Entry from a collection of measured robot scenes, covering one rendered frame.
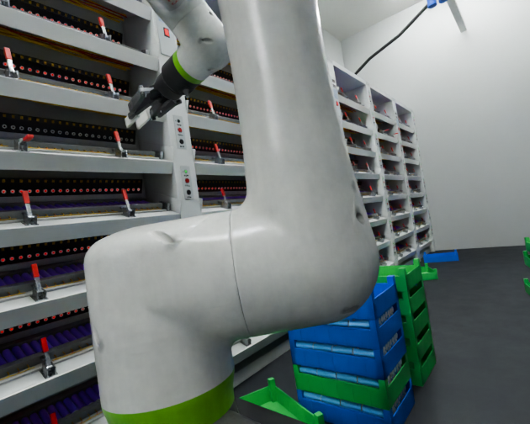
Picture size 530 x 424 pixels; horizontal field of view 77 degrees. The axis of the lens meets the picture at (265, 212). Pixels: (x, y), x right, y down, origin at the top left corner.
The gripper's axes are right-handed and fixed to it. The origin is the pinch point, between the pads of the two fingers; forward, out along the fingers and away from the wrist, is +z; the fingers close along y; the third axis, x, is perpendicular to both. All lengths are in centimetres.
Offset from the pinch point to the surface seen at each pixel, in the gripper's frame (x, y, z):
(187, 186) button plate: -17.1, 21.7, 12.3
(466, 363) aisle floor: -109, 83, -40
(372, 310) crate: -72, 30, -37
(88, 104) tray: 7.8, -9.1, 8.5
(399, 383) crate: -96, 39, -33
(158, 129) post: 6.1, 17.5, 14.0
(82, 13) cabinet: 53, 2, 19
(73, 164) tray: -10.2, -15.7, 11.7
